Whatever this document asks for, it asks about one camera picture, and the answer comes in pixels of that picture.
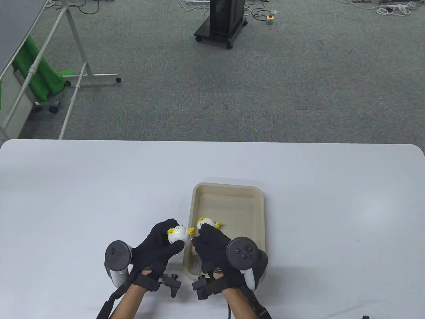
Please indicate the person's right hand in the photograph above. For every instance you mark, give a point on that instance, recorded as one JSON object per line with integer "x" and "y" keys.
{"x": 212, "y": 246}

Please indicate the dark grey hand controller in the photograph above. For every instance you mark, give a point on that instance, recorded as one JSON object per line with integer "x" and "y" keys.
{"x": 244, "y": 251}
{"x": 116, "y": 254}

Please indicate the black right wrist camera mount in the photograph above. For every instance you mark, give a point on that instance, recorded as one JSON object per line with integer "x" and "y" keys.
{"x": 202, "y": 289}

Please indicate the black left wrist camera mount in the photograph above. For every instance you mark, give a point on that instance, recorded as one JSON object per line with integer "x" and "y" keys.
{"x": 172, "y": 284}

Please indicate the person's right forearm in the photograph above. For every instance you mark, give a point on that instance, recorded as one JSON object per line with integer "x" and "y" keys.
{"x": 239, "y": 305}

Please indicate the white jellyfish mechanical toy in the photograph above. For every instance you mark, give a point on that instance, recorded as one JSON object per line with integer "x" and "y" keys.
{"x": 177, "y": 234}
{"x": 198, "y": 265}
{"x": 204, "y": 221}

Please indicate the white wheeled panel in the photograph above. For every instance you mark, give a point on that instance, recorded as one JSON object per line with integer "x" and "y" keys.
{"x": 23, "y": 113}

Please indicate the person's left hand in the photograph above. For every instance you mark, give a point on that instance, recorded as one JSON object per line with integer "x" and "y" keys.
{"x": 151, "y": 252}

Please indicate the black wheeled cart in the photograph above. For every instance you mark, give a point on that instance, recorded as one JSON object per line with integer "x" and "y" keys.
{"x": 222, "y": 16}

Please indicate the black left forearm sensor box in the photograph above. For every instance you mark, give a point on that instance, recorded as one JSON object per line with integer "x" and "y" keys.
{"x": 104, "y": 310}

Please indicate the person's left forearm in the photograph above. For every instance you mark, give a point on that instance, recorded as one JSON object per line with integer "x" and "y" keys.
{"x": 129, "y": 304}

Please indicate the green cloth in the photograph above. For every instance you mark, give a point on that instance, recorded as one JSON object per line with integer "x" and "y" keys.
{"x": 40, "y": 79}

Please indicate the white metal frame rack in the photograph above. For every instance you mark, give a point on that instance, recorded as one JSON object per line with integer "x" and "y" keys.
{"x": 16, "y": 20}

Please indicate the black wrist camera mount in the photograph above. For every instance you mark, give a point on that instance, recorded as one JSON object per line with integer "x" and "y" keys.
{"x": 202, "y": 289}
{"x": 172, "y": 284}

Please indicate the beige plastic tray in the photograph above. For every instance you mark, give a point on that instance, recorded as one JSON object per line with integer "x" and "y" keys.
{"x": 235, "y": 206}

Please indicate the grey box with red button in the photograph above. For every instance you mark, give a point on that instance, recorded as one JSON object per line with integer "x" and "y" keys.
{"x": 270, "y": 20}

